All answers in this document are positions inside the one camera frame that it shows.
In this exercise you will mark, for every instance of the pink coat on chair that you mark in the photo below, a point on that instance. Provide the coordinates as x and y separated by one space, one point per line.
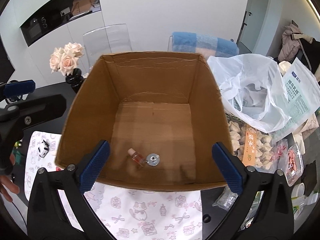
290 42

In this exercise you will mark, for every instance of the small glass perfume bottle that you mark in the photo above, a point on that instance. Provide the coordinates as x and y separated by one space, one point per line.
136 157

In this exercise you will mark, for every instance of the white door with handle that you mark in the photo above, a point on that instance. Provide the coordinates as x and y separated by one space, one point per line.
251 26

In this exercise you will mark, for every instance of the dumpling bag orange label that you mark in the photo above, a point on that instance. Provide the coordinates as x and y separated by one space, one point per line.
251 146

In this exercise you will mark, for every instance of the blue plaid blanket chair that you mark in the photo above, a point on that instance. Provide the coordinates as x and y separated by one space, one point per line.
203 44

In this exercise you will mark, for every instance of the person's left hand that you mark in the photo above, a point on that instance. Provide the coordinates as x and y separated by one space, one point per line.
8 185

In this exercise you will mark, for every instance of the white plastic bag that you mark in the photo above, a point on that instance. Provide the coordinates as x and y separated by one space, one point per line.
252 89

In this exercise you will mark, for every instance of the built-in black oven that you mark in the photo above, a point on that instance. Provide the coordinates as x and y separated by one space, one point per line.
36 27

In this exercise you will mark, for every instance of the white green bottle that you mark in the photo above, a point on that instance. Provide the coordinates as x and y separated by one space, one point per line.
298 203

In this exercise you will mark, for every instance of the brown cardboard box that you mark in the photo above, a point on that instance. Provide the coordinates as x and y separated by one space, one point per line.
153 102

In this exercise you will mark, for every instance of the patterned white table mat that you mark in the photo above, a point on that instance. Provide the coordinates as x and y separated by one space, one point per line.
127 214

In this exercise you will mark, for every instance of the black ribbed vase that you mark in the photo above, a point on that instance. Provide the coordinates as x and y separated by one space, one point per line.
75 80

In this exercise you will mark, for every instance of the clear acrylic chair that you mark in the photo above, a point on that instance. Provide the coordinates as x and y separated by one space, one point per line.
106 40

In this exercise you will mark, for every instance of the clear crinkled plastic packet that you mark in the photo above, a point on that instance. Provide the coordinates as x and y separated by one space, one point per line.
226 199

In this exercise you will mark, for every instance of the pink rose bouquet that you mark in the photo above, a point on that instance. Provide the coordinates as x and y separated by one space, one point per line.
65 60

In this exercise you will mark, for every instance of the white teal printed pouch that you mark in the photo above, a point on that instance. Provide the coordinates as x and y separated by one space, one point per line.
302 98

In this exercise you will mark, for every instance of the tan leather handbag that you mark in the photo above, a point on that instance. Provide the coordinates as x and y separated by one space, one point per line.
80 6

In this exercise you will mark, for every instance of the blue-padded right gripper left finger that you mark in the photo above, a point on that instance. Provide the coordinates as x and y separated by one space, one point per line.
81 177

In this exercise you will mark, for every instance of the small white black gadget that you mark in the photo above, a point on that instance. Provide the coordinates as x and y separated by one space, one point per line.
43 149

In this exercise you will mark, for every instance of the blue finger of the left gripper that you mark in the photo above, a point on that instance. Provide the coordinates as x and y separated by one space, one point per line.
18 88

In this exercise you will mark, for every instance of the pink snack plastic packet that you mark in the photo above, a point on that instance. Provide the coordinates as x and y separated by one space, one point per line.
291 163

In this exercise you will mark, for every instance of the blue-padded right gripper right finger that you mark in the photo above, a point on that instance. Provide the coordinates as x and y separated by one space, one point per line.
235 173

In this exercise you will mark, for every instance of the white tape roll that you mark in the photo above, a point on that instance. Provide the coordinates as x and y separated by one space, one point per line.
298 191

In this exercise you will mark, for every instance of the round metal disc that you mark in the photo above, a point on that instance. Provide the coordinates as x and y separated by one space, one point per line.
153 159

